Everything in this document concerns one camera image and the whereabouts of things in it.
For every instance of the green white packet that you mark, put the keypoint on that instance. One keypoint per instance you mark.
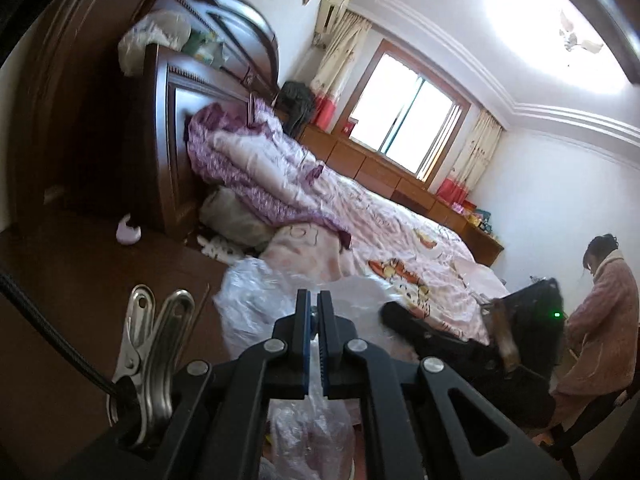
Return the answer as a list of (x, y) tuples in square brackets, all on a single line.
[(200, 45)]

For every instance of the pale pillow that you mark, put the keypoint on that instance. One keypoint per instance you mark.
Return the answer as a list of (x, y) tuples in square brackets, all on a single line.
[(230, 215)]

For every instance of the cream red curtain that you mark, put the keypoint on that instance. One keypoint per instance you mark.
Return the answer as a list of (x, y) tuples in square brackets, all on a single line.
[(470, 160), (335, 70)]

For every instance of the metal spring clip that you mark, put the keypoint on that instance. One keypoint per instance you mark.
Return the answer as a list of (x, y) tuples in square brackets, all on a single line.
[(160, 340)]

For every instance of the dark wooden headboard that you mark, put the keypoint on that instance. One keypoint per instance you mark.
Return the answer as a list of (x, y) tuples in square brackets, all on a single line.
[(100, 110)]

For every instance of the small red box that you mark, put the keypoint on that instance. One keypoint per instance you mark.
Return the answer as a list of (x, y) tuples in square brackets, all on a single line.
[(350, 126)]

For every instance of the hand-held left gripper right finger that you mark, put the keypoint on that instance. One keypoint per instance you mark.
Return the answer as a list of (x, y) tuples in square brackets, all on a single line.
[(324, 355)]

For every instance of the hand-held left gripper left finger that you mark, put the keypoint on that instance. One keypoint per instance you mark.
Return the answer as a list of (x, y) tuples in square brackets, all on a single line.
[(302, 340)]

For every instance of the white patterned sheet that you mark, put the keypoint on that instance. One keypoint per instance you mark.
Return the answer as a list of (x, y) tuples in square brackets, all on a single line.
[(220, 249)]

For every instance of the translucent plastic bag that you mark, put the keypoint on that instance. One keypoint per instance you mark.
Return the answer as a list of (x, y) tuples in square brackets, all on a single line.
[(250, 305)]

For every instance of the long wooden cabinet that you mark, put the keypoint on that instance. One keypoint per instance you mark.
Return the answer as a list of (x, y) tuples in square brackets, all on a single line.
[(370, 165)]

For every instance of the pink printed quilt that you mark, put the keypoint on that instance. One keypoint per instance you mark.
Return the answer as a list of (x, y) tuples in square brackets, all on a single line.
[(390, 240)]

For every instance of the purple floral blanket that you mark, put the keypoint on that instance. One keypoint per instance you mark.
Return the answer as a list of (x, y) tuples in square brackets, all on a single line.
[(235, 160)]

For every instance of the dark wooden nightstand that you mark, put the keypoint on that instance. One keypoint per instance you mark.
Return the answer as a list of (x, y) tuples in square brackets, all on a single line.
[(75, 285)]

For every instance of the small lilac object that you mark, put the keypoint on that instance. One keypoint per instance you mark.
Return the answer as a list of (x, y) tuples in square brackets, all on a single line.
[(127, 232)]

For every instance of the white plastic bag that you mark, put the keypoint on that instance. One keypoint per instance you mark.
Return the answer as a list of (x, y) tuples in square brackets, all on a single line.
[(150, 35)]

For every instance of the window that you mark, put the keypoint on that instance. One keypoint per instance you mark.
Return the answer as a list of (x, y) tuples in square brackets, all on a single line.
[(400, 110)]

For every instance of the wall air conditioner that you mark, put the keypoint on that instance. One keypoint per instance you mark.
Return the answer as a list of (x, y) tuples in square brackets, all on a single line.
[(332, 10)]

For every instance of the ceiling lamp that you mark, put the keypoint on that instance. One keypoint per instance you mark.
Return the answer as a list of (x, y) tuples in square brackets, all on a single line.
[(575, 37)]

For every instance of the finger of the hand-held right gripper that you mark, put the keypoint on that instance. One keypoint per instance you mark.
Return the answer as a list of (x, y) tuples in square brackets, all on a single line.
[(415, 335)]

